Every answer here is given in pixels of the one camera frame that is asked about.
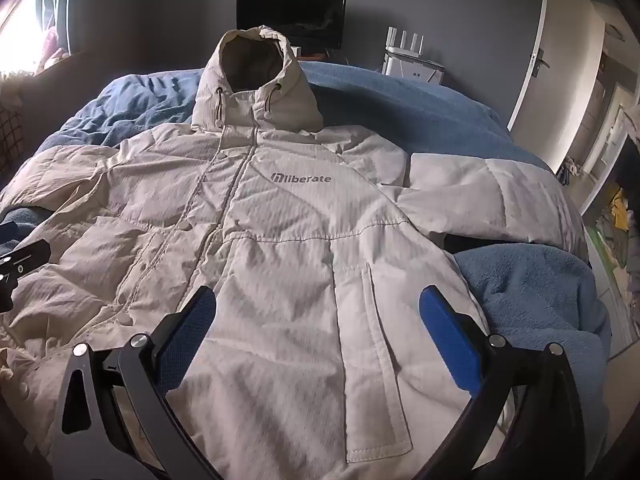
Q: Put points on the white box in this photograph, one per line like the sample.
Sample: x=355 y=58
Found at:
x=407 y=72

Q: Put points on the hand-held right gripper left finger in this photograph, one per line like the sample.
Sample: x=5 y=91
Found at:
x=199 y=312

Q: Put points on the white router with antennas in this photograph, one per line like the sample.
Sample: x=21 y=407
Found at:
x=412 y=55

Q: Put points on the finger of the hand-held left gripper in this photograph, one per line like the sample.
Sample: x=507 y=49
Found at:
x=22 y=272

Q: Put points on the bright window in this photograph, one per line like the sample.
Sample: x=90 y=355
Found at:
x=20 y=30

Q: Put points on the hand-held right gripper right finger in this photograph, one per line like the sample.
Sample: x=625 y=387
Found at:
x=445 y=332

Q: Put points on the striped curtain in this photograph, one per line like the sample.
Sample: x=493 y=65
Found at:
x=57 y=5

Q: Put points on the white door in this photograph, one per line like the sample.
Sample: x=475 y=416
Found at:
x=560 y=35

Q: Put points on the wooden stand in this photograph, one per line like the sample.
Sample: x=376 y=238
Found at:
x=312 y=54

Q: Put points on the blue fleece blanket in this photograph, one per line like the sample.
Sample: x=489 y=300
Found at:
x=525 y=300

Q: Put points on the dark checkered cloth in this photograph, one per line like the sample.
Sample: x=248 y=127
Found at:
x=10 y=135

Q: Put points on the black flat screen monitor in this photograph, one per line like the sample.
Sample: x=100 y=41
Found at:
x=292 y=17

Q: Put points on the yellow item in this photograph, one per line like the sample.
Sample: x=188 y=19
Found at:
x=621 y=206

